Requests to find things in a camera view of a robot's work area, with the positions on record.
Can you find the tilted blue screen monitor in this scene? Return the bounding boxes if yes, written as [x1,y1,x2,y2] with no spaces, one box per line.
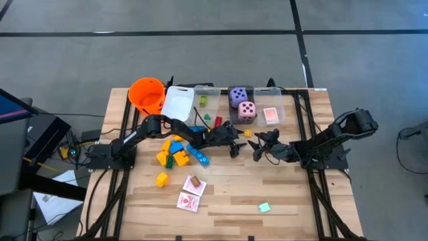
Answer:
[0,88,39,125]

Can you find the white paper sheet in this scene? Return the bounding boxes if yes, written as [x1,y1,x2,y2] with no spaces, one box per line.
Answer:
[33,169,84,226]

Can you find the purple foam die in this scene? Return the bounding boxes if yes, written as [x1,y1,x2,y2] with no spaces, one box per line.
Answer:
[229,87,249,108]

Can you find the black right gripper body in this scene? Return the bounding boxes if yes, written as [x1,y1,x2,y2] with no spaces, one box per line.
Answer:
[267,143,300,163]

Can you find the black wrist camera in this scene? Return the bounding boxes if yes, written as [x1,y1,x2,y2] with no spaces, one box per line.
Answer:
[226,120,240,135]
[255,129,280,143]

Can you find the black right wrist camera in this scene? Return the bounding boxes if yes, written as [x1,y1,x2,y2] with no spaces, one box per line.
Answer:
[255,129,280,143]

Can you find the orange plastic bucket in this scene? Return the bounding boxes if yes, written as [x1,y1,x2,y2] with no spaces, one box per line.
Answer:
[128,77,167,116]

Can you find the black aluminium table frame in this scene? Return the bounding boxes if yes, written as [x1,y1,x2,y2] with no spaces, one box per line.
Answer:
[76,77,368,241]

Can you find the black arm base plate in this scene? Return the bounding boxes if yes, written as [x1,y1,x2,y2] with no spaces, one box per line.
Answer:
[300,143,349,170]
[88,143,137,170]

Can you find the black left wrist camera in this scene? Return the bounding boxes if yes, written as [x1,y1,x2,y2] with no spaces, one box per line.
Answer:
[226,120,240,135]

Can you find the long blue building block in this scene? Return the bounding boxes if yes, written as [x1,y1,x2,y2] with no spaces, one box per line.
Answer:
[186,143,211,167]

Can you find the black side desk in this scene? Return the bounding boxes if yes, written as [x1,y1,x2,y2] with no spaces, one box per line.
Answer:
[0,96,88,202]

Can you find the black floor stand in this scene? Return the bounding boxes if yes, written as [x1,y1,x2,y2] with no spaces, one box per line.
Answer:
[397,120,428,141]

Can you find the smoky grey plastic bin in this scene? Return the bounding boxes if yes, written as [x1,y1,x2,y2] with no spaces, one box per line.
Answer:
[227,84,258,125]

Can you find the clear plastic bin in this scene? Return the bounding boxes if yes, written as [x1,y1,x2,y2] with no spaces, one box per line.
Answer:
[189,84,222,127]
[253,86,287,128]

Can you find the pink foam die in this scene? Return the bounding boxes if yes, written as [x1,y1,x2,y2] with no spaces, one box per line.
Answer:
[237,100,257,122]

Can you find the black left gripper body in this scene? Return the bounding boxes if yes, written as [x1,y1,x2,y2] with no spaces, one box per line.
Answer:
[207,126,239,147]

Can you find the black power adapter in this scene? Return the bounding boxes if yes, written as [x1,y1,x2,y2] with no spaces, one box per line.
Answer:
[81,129,102,143]

